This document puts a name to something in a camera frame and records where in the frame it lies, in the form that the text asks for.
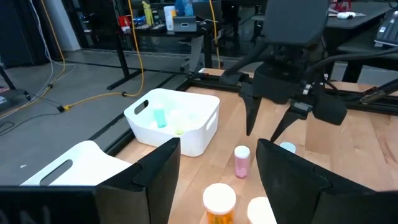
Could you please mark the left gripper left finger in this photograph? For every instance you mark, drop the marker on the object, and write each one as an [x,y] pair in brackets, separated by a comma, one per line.
[149,193]

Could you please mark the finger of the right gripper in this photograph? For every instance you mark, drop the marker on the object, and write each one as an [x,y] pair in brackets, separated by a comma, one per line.
[286,124]
[251,109]

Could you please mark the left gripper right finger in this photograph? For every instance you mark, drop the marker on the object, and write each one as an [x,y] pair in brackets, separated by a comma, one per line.
[289,186]

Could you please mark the small light blue pill bottle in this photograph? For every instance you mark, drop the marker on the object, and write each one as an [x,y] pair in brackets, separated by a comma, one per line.
[287,147]

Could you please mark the small pink pill bottle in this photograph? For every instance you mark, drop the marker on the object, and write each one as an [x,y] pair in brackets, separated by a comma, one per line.
[242,165]

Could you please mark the small light green pill bottle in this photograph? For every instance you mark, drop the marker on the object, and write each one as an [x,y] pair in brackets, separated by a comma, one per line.
[179,132]

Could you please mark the orange pill bottle white cap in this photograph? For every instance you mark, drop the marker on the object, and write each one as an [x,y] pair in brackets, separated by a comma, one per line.
[260,213]
[219,202]

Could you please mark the small teal pill bottle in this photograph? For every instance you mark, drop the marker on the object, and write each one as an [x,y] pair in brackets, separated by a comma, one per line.
[160,118]

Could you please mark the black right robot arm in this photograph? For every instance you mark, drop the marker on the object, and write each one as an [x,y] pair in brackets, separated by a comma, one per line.
[295,21]

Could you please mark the white object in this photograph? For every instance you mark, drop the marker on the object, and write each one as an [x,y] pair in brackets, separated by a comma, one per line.
[345,15]

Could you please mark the dark desk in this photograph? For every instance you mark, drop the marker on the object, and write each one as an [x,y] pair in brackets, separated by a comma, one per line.
[357,23]

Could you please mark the grey box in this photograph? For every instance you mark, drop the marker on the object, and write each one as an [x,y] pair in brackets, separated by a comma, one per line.
[185,24]

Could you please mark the black desk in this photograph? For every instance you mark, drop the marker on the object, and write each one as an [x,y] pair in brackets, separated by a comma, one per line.
[161,33]

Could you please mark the black device with white sticker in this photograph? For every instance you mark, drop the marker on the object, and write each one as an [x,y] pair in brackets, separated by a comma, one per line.
[388,31]

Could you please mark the white tub container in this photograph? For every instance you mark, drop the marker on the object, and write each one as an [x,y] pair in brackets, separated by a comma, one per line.
[169,18]

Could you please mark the yellow-green spray bottle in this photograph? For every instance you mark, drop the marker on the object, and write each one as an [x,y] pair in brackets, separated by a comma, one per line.
[148,14]

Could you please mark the red container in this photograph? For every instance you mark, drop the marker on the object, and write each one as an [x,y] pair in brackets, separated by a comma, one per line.
[124,22]

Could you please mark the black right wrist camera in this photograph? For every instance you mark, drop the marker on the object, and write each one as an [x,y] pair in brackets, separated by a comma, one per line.
[329,109]

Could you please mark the black aluminium table frame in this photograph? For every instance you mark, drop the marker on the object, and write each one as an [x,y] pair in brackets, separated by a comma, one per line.
[211,79]

